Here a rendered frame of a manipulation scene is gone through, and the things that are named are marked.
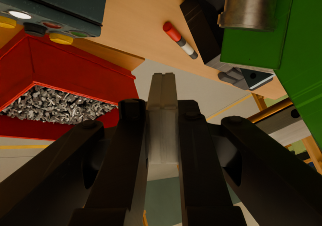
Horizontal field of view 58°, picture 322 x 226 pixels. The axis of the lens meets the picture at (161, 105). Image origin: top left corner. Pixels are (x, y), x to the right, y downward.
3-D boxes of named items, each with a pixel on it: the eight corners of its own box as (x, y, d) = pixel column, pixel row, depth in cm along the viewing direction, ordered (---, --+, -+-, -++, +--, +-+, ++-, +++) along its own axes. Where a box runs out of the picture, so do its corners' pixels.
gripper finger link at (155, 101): (163, 165, 14) (148, 165, 14) (165, 113, 21) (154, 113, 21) (161, 107, 13) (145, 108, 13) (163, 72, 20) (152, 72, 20)
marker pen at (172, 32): (196, 50, 57) (199, 57, 57) (189, 54, 58) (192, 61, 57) (169, 19, 46) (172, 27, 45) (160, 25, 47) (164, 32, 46)
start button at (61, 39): (65, 37, 40) (64, 46, 40) (45, 31, 37) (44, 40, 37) (77, 37, 38) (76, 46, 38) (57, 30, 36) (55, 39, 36)
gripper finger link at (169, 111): (161, 107, 13) (178, 107, 13) (163, 72, 20) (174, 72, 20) (163, 165, 14) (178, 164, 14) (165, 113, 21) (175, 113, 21)
